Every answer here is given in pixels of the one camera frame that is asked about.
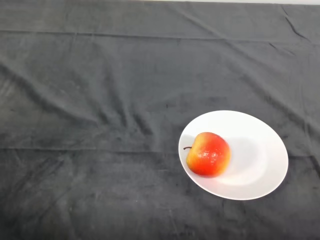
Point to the black cloth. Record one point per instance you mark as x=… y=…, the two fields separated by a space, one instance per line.
x=125 y=75

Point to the white round plate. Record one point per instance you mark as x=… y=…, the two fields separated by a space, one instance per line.
x=255 y=160

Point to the red and yellow apple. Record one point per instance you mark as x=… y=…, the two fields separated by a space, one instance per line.
x=210 y=155

